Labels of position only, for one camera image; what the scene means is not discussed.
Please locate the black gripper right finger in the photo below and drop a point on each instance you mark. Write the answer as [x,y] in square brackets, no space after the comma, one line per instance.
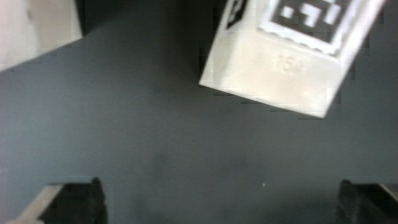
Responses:
[367,203]

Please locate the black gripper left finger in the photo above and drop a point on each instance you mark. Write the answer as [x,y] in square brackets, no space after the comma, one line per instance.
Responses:
[68,204]

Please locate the white stool leg block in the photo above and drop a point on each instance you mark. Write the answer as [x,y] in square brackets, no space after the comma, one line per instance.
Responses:
[285,48]

